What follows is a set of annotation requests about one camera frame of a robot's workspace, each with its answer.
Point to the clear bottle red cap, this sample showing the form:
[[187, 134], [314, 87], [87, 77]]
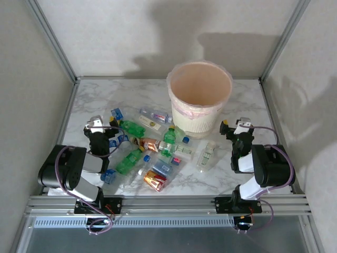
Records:
[[176, 160]]

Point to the pale green bottle blue cap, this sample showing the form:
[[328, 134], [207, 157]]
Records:
[[180, 132]]

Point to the green plastic bottle yellow cap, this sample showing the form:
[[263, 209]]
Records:
[[129, 161], [133, 128], [169, 135]]

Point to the grey metal panel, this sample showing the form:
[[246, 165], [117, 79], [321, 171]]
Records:
[[168, 239]]

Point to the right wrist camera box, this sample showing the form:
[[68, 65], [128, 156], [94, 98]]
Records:
[[243, 124]]

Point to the beige ribbed waste bin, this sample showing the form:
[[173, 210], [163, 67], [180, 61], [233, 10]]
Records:
[[200, 126]]

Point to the orange label bottle white cap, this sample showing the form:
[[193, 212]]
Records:
[[155, 181]]

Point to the clear bottle red blue label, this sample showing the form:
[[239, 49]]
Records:
[[158, 116]]

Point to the wide grooved aluminium rail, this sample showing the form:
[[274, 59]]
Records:
[[168, 205]]

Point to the clear bottle blue soda label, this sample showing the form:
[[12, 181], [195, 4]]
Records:
[[162, 166]]

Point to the copper label plastic bottle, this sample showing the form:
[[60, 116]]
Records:
[[148, 144]]

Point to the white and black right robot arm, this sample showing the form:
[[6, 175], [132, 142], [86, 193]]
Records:
[[271, 166]]

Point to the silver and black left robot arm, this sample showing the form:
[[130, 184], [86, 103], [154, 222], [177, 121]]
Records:
[[61, 168]]

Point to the thin aluminium frame rail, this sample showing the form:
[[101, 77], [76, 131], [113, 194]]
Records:
[[268, 105], [118, 77], [67, 118]]

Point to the clear bottle green label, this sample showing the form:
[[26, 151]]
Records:
[[206, 157], [183, 150]]

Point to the clear bottle blue cap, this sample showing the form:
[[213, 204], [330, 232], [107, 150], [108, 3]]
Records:
[[123, 145], [109, 176], [117, 113]]

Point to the short aluminium frame post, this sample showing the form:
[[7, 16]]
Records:
[[313, 234], [18, 237]]

